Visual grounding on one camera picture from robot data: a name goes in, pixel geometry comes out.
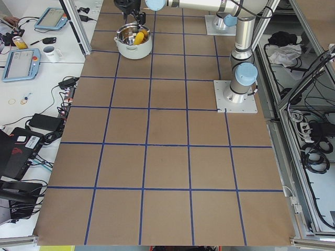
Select white cloth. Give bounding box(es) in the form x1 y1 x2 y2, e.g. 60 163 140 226
269 45 302 67

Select pale green steel pot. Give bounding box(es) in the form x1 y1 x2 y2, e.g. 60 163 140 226
114 22 152 60

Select far blue teach pendant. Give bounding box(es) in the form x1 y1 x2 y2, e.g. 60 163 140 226
34 7 68 30

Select aluminium frame post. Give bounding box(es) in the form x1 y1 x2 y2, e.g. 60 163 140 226
59 0 92 56

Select blue teach pendant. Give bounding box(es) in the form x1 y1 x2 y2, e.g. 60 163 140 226
34 7 68 30
2 48 41 82

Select white mug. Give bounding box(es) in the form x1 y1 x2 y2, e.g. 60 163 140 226
43 45 63 63

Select black power adapter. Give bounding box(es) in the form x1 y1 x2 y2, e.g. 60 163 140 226
28 113 64 131

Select yellow corn cob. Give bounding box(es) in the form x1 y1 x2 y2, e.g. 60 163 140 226
133 32 144 45

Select coiled black cables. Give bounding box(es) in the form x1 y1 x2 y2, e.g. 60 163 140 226
300 142 331 175

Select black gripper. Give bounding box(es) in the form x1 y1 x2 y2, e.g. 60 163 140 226
114 0 146 26

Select near blue teach pendant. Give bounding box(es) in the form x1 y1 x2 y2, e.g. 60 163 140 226
2 48 41 82

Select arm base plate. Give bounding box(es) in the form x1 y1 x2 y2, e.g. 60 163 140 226
205 15 238 36
214 80 258 113

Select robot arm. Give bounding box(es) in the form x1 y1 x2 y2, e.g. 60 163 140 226
146 0 273 104

